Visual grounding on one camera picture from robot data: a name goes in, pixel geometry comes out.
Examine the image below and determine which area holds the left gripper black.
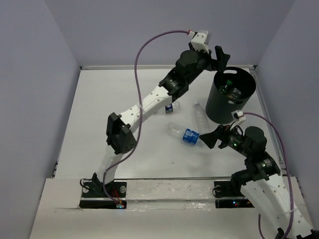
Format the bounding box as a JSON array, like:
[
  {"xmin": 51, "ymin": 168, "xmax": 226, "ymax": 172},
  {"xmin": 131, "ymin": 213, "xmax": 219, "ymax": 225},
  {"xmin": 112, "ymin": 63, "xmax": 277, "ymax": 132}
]
[{"xmin": 185, "ymin": 41, "xmax": 229, "ymax": 84}]

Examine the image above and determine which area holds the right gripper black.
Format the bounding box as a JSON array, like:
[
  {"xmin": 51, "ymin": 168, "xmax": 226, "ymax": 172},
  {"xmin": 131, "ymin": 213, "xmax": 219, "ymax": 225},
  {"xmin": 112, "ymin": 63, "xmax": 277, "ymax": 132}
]
[{"xmin": 198, "ymin": 121, "xmax": 251, "ymax": 157}]

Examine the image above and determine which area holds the green plastic bottle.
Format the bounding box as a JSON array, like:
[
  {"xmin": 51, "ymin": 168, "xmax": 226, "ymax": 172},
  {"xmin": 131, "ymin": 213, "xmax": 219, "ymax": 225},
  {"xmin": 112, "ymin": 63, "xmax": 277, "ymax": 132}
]
[{"xmin": 219, "ymin": 80, "xmax": 233, "ymax": 95}]

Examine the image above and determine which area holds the blue label water bottle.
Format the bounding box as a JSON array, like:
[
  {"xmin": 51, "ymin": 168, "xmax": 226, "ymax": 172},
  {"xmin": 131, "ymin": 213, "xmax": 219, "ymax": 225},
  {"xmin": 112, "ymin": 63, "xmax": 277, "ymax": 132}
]
[{"xmin": 166, "ymin": 122, "xmax": 203, "ymax": 147}]

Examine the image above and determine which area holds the orange juice bottle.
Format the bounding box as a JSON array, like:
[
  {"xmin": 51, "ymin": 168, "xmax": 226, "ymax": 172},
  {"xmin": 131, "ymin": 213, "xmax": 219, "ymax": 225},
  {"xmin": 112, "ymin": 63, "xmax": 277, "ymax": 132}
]
[{"xmin": 228, "ymin": 88, "xmax": 242, "ymax": 99}]

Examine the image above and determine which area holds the black cap cola bottle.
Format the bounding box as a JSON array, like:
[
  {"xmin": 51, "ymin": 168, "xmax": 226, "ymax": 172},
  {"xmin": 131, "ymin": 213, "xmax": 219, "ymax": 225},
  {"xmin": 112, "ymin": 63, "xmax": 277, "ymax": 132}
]
[{"xmin": 155, "ymin": 101, "xmax": 181, "ymax": 115}]

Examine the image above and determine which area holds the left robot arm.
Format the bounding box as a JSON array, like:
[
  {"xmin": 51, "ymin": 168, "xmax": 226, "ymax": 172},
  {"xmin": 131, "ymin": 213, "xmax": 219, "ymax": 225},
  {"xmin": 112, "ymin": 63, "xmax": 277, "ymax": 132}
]
[{"xmin": 80, "ymin": 46, "xmax": 230, "ymax": 197}]

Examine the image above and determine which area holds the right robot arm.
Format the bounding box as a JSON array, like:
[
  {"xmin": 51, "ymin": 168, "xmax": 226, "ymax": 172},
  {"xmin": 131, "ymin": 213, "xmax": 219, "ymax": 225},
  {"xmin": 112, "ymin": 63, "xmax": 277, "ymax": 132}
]
[{"xmin": 199, "ymin": 125, "xmax": 319, "ymax": 239}]

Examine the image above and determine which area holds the black round bin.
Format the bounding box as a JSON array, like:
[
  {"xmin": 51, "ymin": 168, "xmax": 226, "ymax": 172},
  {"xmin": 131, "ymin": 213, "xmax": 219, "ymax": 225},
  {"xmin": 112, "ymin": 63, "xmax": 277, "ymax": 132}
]
[{"xmin": 205, "ymin": 67, "xmax": 256, "ymax": 124}]

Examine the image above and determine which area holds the clear unlabeled plastic bottle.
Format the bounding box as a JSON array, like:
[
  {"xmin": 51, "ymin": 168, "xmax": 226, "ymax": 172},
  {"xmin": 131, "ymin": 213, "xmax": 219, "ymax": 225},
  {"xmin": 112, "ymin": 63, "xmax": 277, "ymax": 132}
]
[{"xmin": 193, "ymin": 103, "xmax": 210, "ymax": 134}]

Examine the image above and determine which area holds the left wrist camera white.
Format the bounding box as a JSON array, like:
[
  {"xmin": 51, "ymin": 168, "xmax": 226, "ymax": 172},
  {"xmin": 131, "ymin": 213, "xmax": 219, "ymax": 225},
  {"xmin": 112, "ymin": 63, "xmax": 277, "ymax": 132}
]
[{"xmin": 188, "ymin": 30, "xmax": 211, "ymax": 54}]

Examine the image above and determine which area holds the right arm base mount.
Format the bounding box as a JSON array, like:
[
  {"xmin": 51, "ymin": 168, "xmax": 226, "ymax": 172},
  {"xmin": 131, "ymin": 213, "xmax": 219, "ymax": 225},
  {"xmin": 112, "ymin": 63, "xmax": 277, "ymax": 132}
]
[{"xmin": 212, "ymin": 181, "xmax": 254, "ymax": 209}]

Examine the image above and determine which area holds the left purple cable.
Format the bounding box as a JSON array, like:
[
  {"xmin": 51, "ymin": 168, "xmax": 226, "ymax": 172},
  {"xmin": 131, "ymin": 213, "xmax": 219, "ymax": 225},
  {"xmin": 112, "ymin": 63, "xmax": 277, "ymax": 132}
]
[{"xmin": 102, "ymin": 30, "xmax": 192, "ymax": 200}]

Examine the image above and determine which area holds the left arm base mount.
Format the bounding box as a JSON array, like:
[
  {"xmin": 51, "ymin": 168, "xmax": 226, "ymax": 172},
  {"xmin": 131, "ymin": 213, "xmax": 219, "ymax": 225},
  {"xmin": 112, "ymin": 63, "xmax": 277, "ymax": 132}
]
[{"xmin": 79, "ymin": 180, "xmax": 127, "ymax": 209}]

